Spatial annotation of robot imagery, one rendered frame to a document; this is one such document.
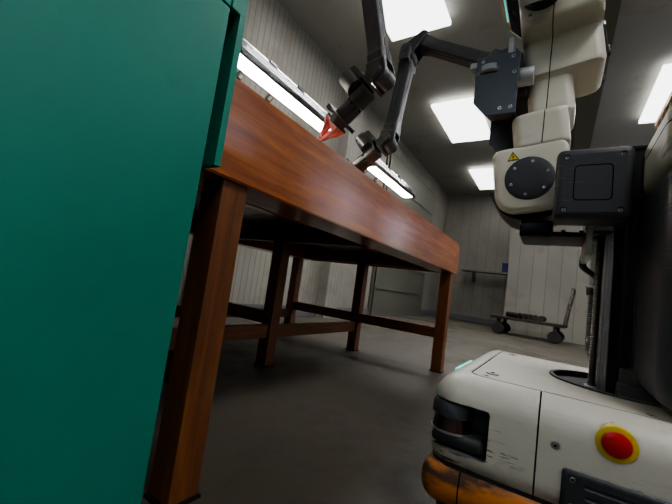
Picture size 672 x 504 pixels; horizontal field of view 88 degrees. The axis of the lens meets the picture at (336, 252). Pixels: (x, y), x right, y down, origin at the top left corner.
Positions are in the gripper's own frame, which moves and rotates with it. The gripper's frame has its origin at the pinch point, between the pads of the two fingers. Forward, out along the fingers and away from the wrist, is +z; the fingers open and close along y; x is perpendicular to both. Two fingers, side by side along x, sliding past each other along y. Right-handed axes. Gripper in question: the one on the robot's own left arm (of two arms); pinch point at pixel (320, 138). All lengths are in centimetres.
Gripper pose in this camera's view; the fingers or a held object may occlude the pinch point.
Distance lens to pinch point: 113.0
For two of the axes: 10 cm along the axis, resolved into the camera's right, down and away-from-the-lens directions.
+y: -5.3, -1.5, -8.3
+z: -7.3, 5.8, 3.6
